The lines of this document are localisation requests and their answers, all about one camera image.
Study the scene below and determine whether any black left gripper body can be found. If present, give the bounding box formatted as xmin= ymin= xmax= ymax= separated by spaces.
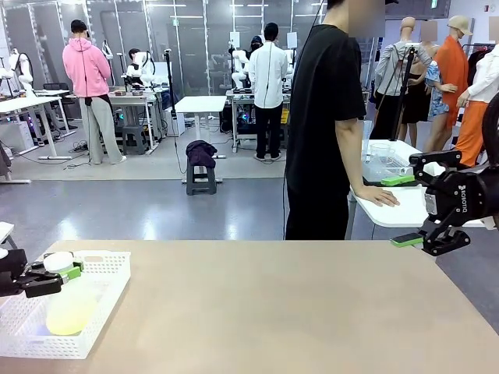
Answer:
xmin=0 ymin=249 xmax=29 ymax=298

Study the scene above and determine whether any dark purple cloth bundle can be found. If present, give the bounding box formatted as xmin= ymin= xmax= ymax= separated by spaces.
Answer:
xmin=186 ymin=139 xmax=218 ymax=169

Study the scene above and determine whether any mannequin in white jacket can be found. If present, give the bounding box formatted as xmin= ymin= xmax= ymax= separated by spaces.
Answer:
xmin=455 ymin=42 xmax=499 ymax=168

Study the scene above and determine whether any grey step stool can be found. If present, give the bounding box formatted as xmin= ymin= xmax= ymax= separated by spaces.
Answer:
xmin=121 ymin=124 xmax=148 ymax=156
xmin=185 ymin=153 xmax=218 ymax=196

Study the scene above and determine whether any black tripod stand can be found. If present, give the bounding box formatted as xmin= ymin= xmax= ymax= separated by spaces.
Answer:
xmin=388 ymin=41 xmax=421 ymax=142

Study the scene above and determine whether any white computer tower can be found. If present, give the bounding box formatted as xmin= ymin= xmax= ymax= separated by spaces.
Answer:
xmin=165 ymin=107 xmax=186 ymax=137

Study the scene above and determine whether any black office chair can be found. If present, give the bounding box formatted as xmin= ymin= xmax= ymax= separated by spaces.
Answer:
xmin=42 ymin=82 xmax=79 ymax=122

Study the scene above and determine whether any mannequin in grey hoodie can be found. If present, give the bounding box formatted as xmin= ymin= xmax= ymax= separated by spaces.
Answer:
xmin=373 ymin=17 xmax=434 ymax=141

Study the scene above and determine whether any mannequin in orange robe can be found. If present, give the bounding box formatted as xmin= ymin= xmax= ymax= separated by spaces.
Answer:
xmin=424 ymin=15 xmax=475 ymax=153

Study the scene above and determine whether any white side table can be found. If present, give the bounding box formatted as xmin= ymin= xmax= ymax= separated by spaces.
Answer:
xmin=349 ymin=139 xmax=499 ymax=229

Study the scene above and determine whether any white rectangular table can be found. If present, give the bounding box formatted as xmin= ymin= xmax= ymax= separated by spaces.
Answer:
xmin=175 ymin=95 xmax=228 ymax=159

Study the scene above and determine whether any white perforated plastic tray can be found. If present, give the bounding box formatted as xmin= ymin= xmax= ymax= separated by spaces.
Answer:
xmin=0 ymin=251 xmax=132 ymax=359
xmin=361 ymin=153 xmax=415 ymax=183

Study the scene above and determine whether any clothes rack with garments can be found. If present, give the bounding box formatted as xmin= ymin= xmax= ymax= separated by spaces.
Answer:
xmin=462 ymin=41 xmax=499 ymax=81

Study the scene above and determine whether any person in white shirt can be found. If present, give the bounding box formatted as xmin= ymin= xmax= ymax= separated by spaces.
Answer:
xmin=248 ymin=22 xmax=289 ymax=161

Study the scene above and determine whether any translucent conical flask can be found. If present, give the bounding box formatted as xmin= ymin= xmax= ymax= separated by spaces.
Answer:
xmin=42 ymin=252 xmax=101 ymax=337

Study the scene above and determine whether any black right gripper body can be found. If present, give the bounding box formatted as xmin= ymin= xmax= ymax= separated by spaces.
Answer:
xmin=423 ymin=163 xmax=499 ymax=235

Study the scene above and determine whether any person in black t-shirt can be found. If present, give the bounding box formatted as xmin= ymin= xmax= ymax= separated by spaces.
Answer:
xmin=284 ymin=0 xmax=387 ymax=241

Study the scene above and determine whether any metal workbench with robot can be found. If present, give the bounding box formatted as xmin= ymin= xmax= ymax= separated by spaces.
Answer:
xmin=225 ymin=87 xmax=293 ymax=153
xmin=104 ymin=85 xmax=165 ymax=152

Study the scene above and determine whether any person's right hand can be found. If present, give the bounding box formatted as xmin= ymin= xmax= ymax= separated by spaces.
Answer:
xmin=355 ymin=185 xmax=402 ymax=208

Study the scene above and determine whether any person's right forearm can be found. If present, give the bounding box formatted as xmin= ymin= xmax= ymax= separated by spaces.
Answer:
xmin=335 ymin=116 xmax=366 ymax=190

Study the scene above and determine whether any white long desk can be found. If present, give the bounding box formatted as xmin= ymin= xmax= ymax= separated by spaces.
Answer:
xmin=0 ymin=88 xmax=76 ymax=184

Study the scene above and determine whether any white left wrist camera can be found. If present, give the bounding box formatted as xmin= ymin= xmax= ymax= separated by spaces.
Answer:
xmin=0 ymin=221 xmax=16 ymax=258

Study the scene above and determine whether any black camera pole stand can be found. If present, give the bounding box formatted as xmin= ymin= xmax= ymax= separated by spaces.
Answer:
xmin=163 ymin=48 xmax=188 ymax=184

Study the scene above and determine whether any mannequin in blue floral dress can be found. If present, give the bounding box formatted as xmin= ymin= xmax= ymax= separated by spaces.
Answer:
xmin=420 ymin=21 xmax=449 ymax=118

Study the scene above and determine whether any person in pink hoodie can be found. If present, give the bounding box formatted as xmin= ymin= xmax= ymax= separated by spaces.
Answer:
xmin=62 ymin=19 xmax=128 ymax=165

